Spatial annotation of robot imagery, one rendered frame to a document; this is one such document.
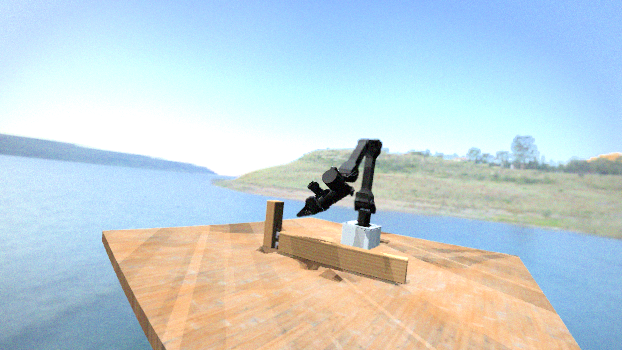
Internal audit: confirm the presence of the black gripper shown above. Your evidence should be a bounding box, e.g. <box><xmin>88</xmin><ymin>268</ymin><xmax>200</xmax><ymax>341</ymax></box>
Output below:
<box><xmin>296</xmin><ymin>189</ymin><xmax>339</xmax><ymax>218</ymax></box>

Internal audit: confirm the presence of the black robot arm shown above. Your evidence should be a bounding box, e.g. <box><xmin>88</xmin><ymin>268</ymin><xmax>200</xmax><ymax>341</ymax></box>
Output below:
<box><xmin>307</xmin><ymin>138</ymin><xmax>383</xmax><ymax>227</ymax></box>

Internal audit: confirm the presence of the wooden post with dark slot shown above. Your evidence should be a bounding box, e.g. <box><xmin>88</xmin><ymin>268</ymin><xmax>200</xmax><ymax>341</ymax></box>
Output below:
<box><xmin>263</xmin><ymin>200</ymin><xmax>284</xmax><ymax>248</ymax></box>

